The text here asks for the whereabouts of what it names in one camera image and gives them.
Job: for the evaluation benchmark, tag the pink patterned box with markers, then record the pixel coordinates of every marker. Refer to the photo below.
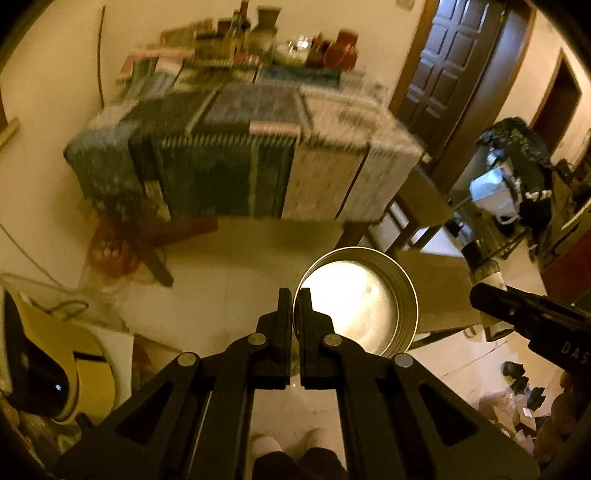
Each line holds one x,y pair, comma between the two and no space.
152,60

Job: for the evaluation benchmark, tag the metal bowl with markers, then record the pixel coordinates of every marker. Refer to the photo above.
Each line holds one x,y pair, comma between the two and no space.
355,300

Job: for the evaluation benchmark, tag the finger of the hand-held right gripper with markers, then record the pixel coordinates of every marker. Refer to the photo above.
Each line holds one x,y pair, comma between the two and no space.
517,309

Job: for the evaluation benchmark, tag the red thermos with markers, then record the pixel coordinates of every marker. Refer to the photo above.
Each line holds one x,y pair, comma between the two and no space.
341,50

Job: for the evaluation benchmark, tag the person's right hand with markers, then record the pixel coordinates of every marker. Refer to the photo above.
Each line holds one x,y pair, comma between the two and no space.
561,415

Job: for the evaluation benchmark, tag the person's leg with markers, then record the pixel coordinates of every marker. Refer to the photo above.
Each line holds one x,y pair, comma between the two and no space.
323,464
272,468

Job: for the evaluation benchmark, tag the black-lid glass jar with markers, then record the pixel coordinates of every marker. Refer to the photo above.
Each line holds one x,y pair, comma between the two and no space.
207,46

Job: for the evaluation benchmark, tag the wall switch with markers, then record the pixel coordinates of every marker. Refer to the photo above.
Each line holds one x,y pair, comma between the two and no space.
406,3

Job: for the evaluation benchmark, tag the wide brown door frame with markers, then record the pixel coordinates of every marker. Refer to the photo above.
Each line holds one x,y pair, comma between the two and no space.
503,92

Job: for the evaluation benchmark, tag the small black object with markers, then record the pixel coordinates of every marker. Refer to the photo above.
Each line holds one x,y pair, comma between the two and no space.
519,384
536,399
512,369

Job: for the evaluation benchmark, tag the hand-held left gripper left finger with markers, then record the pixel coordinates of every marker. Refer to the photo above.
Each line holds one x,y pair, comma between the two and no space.
282,318

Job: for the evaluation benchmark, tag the white slipper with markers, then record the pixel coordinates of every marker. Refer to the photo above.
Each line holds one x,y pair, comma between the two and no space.
265,445
316,438

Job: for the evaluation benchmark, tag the pile of dark clothes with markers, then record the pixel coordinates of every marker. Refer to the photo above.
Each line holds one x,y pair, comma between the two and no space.
517,138

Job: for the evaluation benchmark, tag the brown sauce bottle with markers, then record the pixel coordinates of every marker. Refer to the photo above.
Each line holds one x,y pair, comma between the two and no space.
316,50

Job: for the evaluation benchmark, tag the patterned snack bag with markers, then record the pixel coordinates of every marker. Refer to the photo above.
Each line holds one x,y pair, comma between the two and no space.
184,32

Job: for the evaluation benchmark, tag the thin wooden stick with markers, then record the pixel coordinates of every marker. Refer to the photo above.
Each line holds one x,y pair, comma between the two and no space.
100,55

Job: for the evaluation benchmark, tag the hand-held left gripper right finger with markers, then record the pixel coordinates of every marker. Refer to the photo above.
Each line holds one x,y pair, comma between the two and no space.
307,318

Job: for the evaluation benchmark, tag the crumpled foil wrapper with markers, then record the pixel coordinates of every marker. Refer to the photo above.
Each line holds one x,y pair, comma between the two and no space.
298,45

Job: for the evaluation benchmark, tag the table with patchwork cloth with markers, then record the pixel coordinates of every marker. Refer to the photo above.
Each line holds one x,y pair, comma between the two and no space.
231,161

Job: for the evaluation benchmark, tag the narrow brown door frame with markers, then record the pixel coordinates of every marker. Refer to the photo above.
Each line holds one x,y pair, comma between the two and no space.
546,90

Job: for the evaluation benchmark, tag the brown panelled door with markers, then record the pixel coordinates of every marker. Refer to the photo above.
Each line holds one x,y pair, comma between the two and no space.
448,60

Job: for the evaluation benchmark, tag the person's right leg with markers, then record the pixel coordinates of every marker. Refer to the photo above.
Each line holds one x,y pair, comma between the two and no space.
323,464

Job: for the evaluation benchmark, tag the yellow and black appliance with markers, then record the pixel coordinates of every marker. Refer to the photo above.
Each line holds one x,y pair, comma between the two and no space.
87,369

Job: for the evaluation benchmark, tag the person's left leg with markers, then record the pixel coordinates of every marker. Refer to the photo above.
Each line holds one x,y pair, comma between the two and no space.
272,468

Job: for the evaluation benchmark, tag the red basin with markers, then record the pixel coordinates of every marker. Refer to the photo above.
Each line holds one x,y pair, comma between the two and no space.
111,254

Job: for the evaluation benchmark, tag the dark wine bottle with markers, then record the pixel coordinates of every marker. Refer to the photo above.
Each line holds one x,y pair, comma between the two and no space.
244,11

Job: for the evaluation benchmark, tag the white plastic bag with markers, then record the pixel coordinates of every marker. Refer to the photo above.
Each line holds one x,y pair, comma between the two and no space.
491,191

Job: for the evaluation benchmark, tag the large glass jar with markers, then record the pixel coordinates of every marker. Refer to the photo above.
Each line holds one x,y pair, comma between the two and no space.
261,41

